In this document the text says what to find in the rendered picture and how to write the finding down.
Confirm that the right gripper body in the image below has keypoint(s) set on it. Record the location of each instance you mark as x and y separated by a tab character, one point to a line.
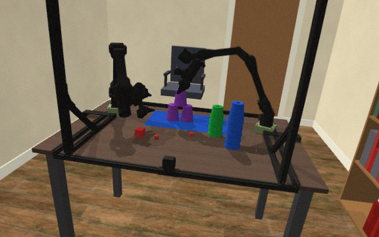
188	76

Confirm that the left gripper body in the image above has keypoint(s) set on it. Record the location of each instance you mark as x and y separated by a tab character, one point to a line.
142	111

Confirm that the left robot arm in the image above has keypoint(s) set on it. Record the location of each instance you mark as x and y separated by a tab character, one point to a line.
123	86

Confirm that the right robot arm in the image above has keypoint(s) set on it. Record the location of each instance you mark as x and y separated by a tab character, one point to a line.
185	56

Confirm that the blue flat mat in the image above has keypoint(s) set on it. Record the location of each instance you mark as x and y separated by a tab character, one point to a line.
200	123

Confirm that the purple cup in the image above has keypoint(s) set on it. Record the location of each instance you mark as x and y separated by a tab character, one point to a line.
180	99
187	114
172	112

